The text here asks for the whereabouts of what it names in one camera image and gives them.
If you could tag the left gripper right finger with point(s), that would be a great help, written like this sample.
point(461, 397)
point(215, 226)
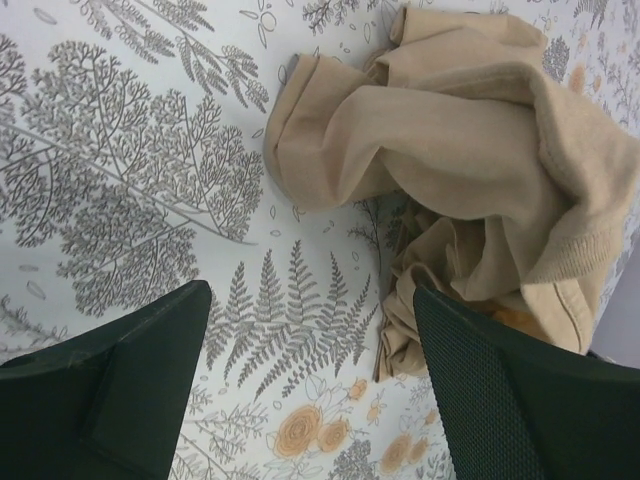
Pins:
point(515, 407)

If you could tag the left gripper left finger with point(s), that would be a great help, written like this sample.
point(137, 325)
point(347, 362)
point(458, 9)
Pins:
point(107, 404)

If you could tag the beige t shirt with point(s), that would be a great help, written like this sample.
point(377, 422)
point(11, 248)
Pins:
point(519, 187)

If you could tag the floral patterned table mat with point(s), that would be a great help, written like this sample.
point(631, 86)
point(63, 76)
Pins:
point(133, 162)

